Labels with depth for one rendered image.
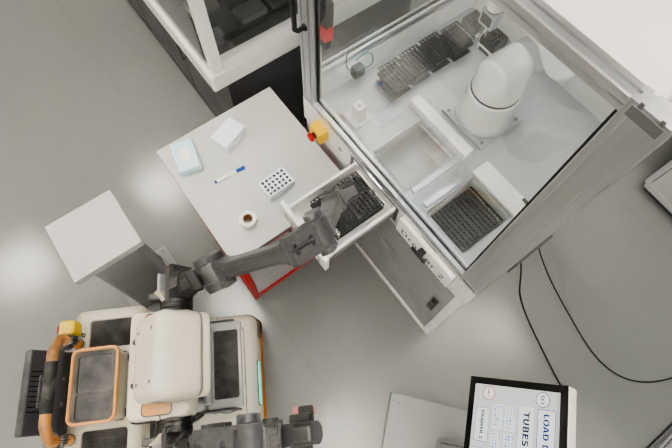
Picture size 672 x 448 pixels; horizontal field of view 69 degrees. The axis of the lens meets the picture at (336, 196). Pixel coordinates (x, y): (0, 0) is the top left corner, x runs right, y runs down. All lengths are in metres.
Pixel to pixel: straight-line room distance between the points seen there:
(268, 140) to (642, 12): 1.52
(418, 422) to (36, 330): 1.97
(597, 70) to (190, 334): 1.04
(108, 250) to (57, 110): 1.62
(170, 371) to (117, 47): 2.77
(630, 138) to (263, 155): 1.52
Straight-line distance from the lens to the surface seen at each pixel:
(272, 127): 2.19
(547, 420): 1.56
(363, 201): 1.86
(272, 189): 2.00
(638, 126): 0.91
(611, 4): 1.04
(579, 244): 3.10
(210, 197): 2.07
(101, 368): 1.85
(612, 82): 0.89
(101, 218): 2.17
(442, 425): 2.62
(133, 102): 3.41
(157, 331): 1.29
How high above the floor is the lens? 2.60
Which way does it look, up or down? 65 degrees down
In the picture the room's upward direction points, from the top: 3 degrees clockwise
